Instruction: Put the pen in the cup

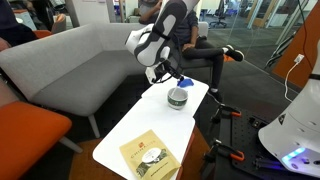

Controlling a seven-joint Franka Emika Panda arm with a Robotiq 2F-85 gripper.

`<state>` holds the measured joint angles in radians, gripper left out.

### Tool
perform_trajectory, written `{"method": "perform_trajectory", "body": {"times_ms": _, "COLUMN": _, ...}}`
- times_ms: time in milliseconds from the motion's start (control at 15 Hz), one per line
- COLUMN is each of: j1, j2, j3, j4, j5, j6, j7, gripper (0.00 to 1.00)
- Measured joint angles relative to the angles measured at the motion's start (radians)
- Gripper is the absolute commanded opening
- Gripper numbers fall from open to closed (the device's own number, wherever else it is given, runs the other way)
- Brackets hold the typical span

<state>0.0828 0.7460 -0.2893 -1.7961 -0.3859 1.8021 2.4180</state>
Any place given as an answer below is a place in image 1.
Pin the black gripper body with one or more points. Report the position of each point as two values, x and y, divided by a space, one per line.
156 71

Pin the white and green cup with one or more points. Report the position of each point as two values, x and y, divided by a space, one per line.
177 100

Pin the blue cloth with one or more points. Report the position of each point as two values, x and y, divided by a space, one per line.
187 82

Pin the seated person in dark clothes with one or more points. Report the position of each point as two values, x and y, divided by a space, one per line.
206 53

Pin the standing person in grey shirt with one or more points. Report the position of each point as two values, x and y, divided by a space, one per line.
148 8

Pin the black office chair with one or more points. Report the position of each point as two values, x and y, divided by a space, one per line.
218 15

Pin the yellow tea pouch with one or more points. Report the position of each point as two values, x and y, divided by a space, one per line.
148 156

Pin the black perforated mounting board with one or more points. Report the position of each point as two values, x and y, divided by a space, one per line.
243 133

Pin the grey sofa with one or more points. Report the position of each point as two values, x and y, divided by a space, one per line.
66 73

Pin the tan chair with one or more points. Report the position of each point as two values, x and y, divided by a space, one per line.
59 24

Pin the orange chair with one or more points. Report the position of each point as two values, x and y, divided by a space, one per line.
43 33

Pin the orange cushioned bench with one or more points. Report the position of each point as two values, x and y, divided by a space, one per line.
26 133

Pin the person in dark jacket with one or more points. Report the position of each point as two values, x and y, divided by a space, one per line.
13 26

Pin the white wall charger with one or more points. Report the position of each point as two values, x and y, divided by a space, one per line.
298 59

